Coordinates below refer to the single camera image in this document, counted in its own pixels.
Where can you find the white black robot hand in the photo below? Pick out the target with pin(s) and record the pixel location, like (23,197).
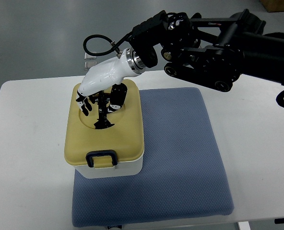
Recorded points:
(107,74)

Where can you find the yellow storage box lid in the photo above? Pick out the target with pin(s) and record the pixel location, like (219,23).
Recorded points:
(125,136)

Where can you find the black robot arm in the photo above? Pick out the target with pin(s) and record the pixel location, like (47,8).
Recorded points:
(210,52)

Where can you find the white storage box base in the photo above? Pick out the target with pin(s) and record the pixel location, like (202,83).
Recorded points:
(123,168)

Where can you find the cardboard box corner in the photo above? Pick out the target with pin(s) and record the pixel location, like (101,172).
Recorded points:
(273,5)

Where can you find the upper metal floor plate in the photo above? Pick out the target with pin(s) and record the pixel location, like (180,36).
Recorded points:
(89,57)

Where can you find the blue grey cushion mat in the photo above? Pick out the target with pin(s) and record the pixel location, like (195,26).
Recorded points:
(182,176)

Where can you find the white table leg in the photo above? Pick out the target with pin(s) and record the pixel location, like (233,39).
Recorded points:
(244,225)

